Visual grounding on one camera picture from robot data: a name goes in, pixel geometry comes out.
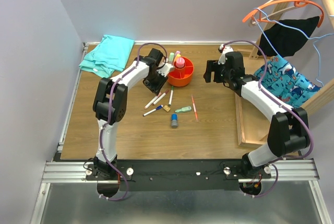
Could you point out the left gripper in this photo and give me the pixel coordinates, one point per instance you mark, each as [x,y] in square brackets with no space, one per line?
[156,88]

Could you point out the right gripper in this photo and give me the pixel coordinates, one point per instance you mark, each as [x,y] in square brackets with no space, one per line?
[212,66]

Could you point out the pink cap white marker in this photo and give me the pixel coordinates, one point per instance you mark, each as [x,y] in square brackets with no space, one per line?
[152,101]

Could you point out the orange round organizer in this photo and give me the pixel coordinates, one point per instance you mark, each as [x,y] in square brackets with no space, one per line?
[181,77]

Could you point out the green highlighter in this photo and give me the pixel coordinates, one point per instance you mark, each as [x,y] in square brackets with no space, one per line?
[171,57]

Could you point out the pink glue bottle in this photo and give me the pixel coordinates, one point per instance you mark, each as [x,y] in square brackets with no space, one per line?
[180,66]

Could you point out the pink yellow highlighter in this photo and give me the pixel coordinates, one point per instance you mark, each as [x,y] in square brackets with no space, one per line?
[178,59]

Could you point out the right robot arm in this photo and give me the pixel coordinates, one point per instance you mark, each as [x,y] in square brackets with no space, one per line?
[288,131]

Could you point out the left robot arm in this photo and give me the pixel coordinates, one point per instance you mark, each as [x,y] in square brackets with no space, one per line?
[110,102]

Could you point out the brown cap white marker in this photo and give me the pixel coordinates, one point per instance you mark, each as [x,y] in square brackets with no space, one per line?
[160,97]

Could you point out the green cap white marker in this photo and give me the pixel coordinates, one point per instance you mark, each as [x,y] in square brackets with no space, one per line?
[171,96]

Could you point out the blue cap whiteboard marker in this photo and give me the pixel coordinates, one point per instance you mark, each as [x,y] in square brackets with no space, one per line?
[153,110]

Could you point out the small tan eraser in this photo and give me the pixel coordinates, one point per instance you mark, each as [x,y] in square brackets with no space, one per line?
[166,108]

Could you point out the green correction tape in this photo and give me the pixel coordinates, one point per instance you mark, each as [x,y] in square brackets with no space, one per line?
[183,109]

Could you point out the orange thin pen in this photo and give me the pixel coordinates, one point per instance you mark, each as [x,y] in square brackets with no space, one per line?
[194,108]

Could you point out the teal folded cloth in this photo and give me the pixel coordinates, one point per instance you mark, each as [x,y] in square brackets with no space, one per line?
[110,55]

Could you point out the shark pattern blue cloth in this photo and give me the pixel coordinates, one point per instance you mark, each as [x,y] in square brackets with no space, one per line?
[285,82]

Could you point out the wooden tray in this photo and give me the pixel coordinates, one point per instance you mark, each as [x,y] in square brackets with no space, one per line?
[252,125]

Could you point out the black cloth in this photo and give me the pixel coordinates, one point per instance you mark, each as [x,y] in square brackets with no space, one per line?
[287,37]

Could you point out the orange hanger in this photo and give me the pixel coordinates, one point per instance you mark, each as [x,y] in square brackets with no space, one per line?
[270,9]

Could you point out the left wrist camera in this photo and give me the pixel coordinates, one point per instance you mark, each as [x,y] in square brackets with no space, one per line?
[165,69]

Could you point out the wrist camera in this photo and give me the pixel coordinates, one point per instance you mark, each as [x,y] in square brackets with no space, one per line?
[224,49]
[165,69]

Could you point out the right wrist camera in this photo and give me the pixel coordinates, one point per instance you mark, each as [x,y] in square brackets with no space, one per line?
[224,49]

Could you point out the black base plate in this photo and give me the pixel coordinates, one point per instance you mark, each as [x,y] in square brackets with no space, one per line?
[176,175]

